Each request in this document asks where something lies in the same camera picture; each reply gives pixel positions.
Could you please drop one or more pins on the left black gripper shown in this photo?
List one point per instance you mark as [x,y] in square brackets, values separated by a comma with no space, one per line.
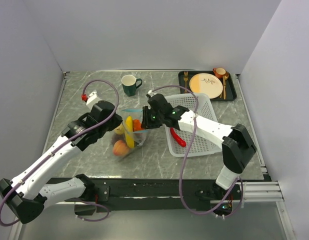
[117,119]

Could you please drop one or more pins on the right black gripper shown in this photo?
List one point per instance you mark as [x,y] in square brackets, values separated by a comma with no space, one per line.
[147,123]

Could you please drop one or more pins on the orange tangerine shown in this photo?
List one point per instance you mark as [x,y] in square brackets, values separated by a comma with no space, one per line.
[136,125]

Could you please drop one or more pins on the banana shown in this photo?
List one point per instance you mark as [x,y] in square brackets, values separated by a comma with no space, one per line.
[129,132]

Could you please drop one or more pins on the red chili pepper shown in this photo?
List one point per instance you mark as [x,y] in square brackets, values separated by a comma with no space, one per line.
[177,138]

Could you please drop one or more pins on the clear zip top bag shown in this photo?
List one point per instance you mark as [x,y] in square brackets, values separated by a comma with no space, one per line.
[140,137]

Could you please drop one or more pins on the peach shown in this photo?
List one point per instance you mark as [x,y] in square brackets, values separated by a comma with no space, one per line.
[120,148]

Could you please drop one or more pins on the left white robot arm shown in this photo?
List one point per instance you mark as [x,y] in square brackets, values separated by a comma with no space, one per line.
[27,194]

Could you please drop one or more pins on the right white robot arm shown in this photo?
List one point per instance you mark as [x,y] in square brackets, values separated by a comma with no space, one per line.
[237,146]

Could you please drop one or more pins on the green mug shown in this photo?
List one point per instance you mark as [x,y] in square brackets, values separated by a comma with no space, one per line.
[130,84]

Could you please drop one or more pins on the white plastic basket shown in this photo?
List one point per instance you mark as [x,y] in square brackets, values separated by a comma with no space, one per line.
[200,145]

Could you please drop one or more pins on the dark green tray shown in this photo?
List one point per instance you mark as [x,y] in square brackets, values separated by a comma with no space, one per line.
[231,93]

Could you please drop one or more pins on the gold fork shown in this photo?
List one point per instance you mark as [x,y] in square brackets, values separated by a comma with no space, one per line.
[185,78]

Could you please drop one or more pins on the beige round plate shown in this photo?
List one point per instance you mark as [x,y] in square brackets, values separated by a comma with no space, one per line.
[207,84]

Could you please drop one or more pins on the small orange cup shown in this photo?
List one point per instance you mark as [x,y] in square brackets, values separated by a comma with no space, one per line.
[219,72]

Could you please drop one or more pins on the gold spoon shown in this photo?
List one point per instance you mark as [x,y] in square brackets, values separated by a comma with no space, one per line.
[224,82]

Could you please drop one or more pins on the black base beam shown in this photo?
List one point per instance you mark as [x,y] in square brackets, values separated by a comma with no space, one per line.
[119,194]

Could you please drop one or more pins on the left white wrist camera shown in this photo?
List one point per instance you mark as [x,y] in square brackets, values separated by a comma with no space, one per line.
[90,99]

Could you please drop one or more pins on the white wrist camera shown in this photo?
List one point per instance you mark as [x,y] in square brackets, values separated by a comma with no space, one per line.
[90,99]
[150,94]

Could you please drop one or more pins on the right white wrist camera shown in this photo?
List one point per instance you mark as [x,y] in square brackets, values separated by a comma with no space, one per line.
[150,94]

